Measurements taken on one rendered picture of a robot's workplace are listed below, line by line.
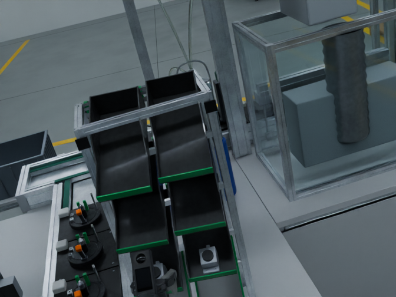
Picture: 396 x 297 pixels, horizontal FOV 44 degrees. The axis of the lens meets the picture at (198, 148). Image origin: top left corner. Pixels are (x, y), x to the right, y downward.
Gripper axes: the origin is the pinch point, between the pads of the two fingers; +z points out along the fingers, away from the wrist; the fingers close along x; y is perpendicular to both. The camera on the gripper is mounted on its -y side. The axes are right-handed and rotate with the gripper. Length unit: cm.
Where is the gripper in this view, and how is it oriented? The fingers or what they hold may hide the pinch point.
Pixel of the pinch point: (156, 273)
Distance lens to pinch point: 131.7
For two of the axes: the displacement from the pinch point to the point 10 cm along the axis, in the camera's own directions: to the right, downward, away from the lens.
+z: 0.4, -0.5, 10.0
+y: 2.3, 9.7, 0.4
